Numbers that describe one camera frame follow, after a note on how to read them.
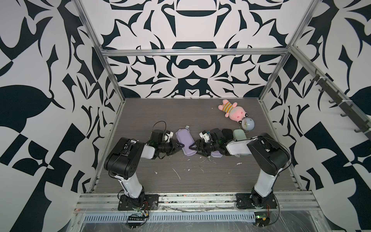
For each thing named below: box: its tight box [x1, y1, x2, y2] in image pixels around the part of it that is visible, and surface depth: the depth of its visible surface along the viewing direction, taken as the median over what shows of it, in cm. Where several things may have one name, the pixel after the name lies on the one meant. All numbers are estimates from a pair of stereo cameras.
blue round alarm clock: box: [241, 117, 256, 134], surface depth 98 cm
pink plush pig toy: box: [217, 99, 249, 125], surface depth 107 cm
